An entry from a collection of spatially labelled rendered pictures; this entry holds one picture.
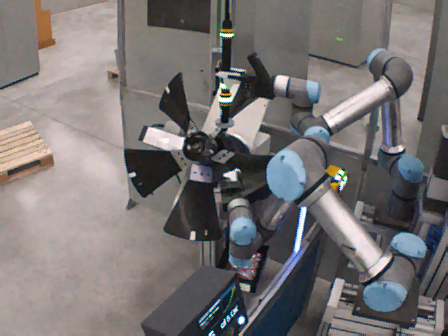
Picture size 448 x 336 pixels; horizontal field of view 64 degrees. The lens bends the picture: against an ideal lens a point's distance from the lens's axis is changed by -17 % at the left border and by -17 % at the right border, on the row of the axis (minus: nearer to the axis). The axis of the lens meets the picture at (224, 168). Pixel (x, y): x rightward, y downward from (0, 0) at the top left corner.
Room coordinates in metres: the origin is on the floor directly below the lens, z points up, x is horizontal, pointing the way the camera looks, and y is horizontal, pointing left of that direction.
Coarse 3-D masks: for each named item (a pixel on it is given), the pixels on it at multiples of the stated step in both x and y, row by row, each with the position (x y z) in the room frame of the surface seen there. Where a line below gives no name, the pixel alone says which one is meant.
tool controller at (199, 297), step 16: (208, 272) 0.74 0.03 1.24; (224, 272) 0.73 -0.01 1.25; (192, 288) 0.68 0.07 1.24; (208, 288) 0.67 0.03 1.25; (224, 288) 0.67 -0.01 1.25; (240, 288) 0.72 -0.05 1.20; (160, 304) 0.63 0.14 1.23; (176, 304) 0.62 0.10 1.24; (192, 304) 0.62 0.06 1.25; (208, 304) 0.62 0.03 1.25; (224, 304) 0.65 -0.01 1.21; (240, 304) 0.70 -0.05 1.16; (144, 320) 0.57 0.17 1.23; (160, 320) 0.57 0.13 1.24; (176, 320) 0.57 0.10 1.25; (192, 320) 0.56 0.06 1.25; (208, 320) 0.60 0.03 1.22; (224, 320) 0.63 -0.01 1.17
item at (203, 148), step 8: (192, 136) 1.46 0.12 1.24; (200, 136) 1.45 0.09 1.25; (208, 136) 1.44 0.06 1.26; (184, 144) 1.44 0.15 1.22; (192, 144) 1.44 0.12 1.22; (200, 144) 1.43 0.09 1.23; (208, 144) 1.41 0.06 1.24; (216, 144) 1.46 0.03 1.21; (184, 152) 1.42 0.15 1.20; (192, 152) 1.41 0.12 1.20; (200, 152) 1.40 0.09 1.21; (208, 152) 1.39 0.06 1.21; (216, 152) 1.44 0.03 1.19; (192, 160) 1.39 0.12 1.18; (200, 160) 1.39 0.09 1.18; (208, 160) 1.41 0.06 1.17; (216, 168) 1.45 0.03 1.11
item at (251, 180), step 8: (232, 160) 1.38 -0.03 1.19; (240, 160) 1.38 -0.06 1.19; (248, 160) 1.38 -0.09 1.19; (256, 160) 1.38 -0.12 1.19; (264, 160) 1.37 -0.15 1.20; (232, 168) 1.33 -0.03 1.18; (240, 168) 1.33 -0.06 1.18; (248, 168) 1.33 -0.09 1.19; (256, 168) 1.32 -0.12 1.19; (264, 168) 1.32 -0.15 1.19; (248, 176) 1.29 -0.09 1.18; (256, 176) 1.29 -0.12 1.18; (264, 176) 1.29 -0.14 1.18; (248, 184) 1.26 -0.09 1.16; (256, 184) 1.26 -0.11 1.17; (272, 192) 1.22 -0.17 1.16
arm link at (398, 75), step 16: (400, 64) 1.26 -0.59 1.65; (384, 80) 1.23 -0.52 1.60; (400, 80) 1.21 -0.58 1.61; (368, 96) 1.20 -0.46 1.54; (384, 96) 1.20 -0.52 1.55; (400, 96) 1.22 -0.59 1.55; (336, 112) 1.19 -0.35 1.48; (352, 112) 1.18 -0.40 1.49; (368, 112) 1.20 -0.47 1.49; (304, 128) 1.19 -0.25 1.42; (320, 128) 1.16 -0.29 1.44; (336, 128) 1.17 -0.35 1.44
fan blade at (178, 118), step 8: (176, 80) 1.68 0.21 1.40; (168, 88) 1.71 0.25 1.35; (176, 88) 1.66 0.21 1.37; (168, 96) 1.69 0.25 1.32; (176, 96) 1.64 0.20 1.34; (184, 96) 1.60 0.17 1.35; (160, 104) 1.73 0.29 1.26; (168, 104) 1.69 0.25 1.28; (176, 104) 1.63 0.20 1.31; (184, 104) 1.59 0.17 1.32; (168, 112) 1.68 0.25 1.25; (176, 112) 1.63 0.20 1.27; (184, 112) 1.58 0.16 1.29; (176, 120) 1.64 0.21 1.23; (184, 120) 1.58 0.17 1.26; (184, 128) 1.58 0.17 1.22
